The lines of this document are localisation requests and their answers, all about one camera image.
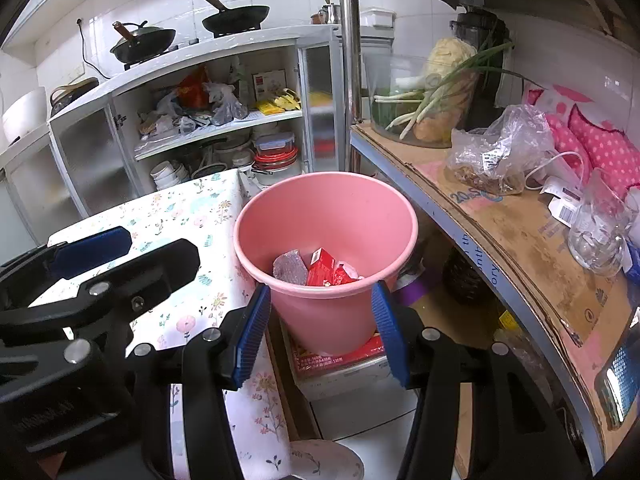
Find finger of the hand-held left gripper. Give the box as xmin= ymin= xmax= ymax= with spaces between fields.
xmin=0 ymin=226 xmax=133 ymax=291
xmin=0 ymin=238 xmax=202 ymax=346

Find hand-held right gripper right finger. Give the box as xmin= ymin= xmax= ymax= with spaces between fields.
xmin=370 ymin=280 xmax=598 ymax=480

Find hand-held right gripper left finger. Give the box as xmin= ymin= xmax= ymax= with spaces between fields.
xmin=132 ymin=284 xmax=273 ymax=480

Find red plastic wrapper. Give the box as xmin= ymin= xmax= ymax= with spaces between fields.
xmin=332 ymin=260 xmax=366 ymax=286

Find silver bubble bag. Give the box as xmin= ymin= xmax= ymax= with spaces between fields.
xmin=272 ymin=249 xmax=310 ymax=283

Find pink plastic bucket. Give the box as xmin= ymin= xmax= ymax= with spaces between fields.
xmin=232 ymin=171 xmax=420 ymax=356

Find floral tablecloth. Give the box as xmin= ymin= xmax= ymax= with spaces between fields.
xmin=27 ymin=167 xmax=296 ymax=480

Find purple container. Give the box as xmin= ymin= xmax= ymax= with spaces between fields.
xmin=395 ymin=265 xmax=441 ymax=306

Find red cardboard box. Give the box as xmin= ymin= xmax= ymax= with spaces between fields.
xmin=280 ymin=320 xmax=391 ymax=401

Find white kitchen cabinet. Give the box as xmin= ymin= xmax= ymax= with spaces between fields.
xmin=0 ymin=24 xmax=346 ymax=241

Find stack of white bowls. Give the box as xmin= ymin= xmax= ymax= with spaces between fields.
xmin=150 ymin=160 xmax=190 ymax=191

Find stack of dark-rimmed plates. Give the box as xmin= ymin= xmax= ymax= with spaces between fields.
xmin=192 ymin=140 xmax=253 ymax=178

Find round floral stool seat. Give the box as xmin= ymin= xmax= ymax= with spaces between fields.
xmin=290 ymin=439 xmax=366 ymax=480

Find cardboard sheet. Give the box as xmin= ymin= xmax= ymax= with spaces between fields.
xmin=352 ymin=125 xmax=636 ymax=456

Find red-lidded glass containers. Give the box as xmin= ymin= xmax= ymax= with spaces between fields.
xmin=251 ymin=132 xmax=301 ymax=173

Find pile of plastic bags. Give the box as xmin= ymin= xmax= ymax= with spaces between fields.
xmin=137 ymin=81 xmax=249 ymax=136

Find red plastic bag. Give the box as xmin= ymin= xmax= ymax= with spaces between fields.
xmin=177 ymin=66 xmax=211 ymax=108

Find clear plastic bag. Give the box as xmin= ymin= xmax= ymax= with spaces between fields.
xmin=446 ymin=105 xmax=553 ymax=196

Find yellow packets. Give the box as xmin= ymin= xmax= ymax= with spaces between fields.
xmin=256 ymin=88 xmax=302 ymax=113

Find black wok left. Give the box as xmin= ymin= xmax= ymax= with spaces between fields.
xmin=110 ymin=21 xmax=177 ymax=65

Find green onions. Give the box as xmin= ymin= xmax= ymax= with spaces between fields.
xmin=375 ymin=42 xmax=516 ymax=136

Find glass jug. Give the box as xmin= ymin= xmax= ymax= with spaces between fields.
xmin=567 ymin=167 xmax=633 ymax=277

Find dark glossy device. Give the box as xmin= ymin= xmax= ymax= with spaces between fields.
xmin=595 ymin=342 xmax=639 ymax=431

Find glass bowl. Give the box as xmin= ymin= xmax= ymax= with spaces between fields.
xmin=362 ymin=52 xmax=481 ymax=148

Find black frying pan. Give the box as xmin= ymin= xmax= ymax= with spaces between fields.
xmin=198 ymin=0 xmax=271 ymax=35

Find metal shelf rack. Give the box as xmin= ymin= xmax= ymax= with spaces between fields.
xmin=340 ymin=0 xmax=640 ymax=476

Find napa cabbage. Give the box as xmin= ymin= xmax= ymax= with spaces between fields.
xmin=425 ymin=37 xmax=478 ymax=91

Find pink polka dot bag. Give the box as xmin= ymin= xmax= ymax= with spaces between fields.
xmin=522 ymin=85 xmax=640 ymax=201

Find white lidded container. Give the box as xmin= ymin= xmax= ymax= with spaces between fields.
xmin=360 ymin=7 xmax=396 ymax=28

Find black blender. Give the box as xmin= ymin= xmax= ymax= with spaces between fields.
xmin=450 ymin=5 xmax=511 ymax=131

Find black power cable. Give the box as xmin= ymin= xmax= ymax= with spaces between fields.
xmin=77 ymin=19 xmax=113 ymax=83

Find white charger cable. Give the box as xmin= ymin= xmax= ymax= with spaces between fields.
xmin=525 ymin=151 xmax=591 ymax=193

